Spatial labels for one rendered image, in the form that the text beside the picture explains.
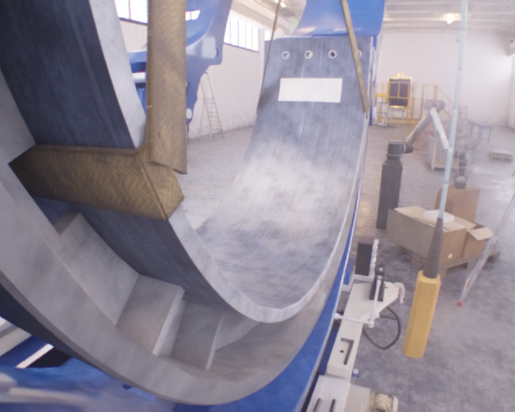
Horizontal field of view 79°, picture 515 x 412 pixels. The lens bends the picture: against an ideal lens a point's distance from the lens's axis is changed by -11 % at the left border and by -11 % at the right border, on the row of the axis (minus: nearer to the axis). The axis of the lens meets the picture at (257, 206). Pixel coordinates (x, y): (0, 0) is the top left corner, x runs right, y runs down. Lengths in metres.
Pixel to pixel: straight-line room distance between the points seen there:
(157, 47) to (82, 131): 0.12
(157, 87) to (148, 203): 0.12
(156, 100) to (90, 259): 0.29
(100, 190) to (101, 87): 0.14
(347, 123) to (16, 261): 1.95
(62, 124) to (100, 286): 0.28
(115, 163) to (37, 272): 0.14
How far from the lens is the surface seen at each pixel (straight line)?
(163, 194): 0.38
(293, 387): 1.44
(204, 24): 4.28
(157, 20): 0.42
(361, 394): 2.14
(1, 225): 0.28
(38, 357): 2.28
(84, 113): 0.38
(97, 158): 0.39
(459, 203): 5.14
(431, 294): 1.23
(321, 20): 3.49
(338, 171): 1.94
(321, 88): 2.22
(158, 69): 0.40
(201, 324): 0.79
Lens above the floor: 2.05
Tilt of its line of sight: 18 degrees down
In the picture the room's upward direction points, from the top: straight up
